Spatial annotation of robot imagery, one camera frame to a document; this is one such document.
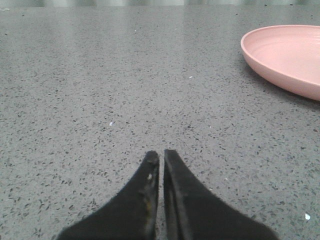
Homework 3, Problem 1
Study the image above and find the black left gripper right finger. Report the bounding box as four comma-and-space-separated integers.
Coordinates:
163, 149, 277, 240

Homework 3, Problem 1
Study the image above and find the pink plate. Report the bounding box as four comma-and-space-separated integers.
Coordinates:
240, 24, 320, 101

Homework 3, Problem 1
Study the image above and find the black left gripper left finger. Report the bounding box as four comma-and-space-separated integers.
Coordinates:
58, 151, 160, 240

